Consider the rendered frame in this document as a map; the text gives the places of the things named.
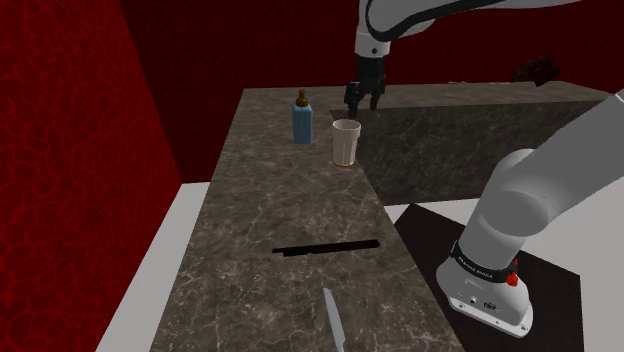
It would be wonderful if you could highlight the black knife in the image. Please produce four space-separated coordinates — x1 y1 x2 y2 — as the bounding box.
271 239 381 258

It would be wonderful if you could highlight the blue bottle with brown cap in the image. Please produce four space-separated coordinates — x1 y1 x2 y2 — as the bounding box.
291 88 314 145

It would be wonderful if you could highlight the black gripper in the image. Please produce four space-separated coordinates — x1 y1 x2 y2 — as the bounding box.
343 53 387 114

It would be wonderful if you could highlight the white ribbed cup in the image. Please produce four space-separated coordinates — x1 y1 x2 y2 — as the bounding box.
331 118 362 168

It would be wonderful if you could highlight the dark brown lump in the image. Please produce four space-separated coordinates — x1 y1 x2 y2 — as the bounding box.
510 55 561 88

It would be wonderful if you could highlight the dark robot stand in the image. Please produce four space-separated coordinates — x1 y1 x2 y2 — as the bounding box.
393 202 585 352

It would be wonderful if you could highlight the grey knife blade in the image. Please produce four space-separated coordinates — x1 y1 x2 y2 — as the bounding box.
322 287 347 352

